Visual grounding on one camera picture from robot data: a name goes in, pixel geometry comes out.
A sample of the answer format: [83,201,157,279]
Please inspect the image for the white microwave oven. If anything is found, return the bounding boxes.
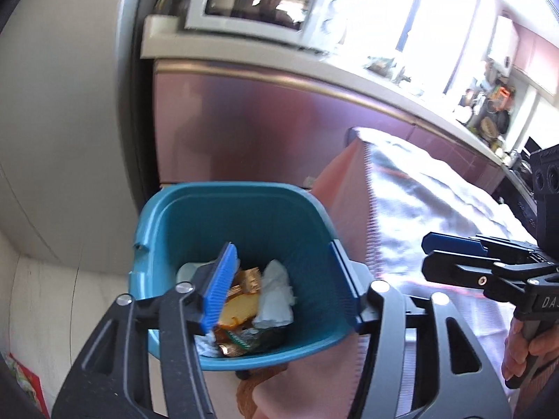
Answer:
[181,0,350,51]

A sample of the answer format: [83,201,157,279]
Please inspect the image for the grey checked cloth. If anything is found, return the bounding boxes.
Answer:
[349,126,544,359]

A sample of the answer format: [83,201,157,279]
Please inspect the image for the grey refrigerator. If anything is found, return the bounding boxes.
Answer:
[0,0,175,271]

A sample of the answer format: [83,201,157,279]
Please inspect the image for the red printed bag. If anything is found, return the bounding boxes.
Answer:
[4,351,46,415]

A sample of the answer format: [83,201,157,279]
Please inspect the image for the person's right hand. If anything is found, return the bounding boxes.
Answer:
[501,316,559,382]

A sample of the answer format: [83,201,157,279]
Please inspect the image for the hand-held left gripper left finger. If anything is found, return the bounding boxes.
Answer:
[51,241,240,419]

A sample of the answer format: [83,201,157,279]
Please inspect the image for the green printed wrapper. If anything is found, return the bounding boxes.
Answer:
[220,329,289,359]

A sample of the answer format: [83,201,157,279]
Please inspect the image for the white tissue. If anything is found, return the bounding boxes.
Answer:
[253,259,298,329]

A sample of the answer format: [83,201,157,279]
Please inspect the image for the white stone kitchen countertop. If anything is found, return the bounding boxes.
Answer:
[140,14,507,167]

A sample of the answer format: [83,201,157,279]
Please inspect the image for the teal plastic waste bin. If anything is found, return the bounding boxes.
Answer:
[130,182,376,372]

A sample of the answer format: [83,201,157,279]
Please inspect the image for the dark framed kitchen window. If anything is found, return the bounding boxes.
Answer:
[314,0,494,97]

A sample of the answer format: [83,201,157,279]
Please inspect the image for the white wall water heater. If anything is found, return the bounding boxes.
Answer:
[487,15,522,75]

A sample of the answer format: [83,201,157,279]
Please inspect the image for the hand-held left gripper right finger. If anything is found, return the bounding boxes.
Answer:
[329,239,511,419]

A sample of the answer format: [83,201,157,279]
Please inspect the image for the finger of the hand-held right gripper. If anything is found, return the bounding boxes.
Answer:
[422,232,540,263]
[421,250,499,292]

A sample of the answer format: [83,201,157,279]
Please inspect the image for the purple kitchen base cabinets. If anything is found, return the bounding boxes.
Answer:
[153,59,507,193]

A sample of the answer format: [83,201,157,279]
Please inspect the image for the pink wall cabinet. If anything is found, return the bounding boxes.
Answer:
[511,26,559,97]

